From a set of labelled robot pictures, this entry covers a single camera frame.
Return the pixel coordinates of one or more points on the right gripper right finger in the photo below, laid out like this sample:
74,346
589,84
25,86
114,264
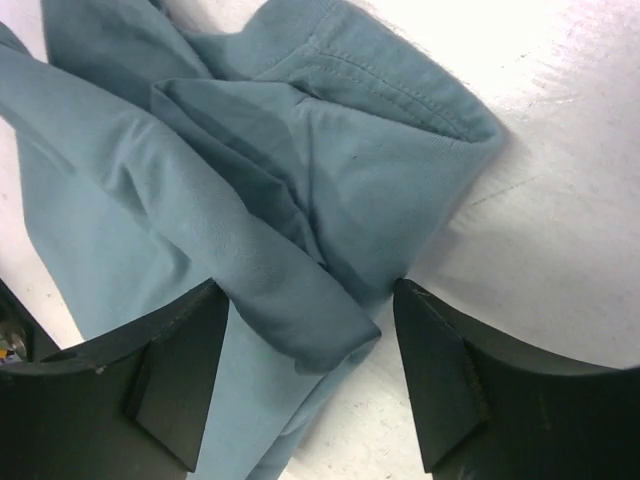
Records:
487,405

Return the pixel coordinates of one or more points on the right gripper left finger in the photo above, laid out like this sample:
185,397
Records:
129,404

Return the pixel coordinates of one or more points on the grey-blue t-shirt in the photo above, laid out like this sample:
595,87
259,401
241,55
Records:
301,164

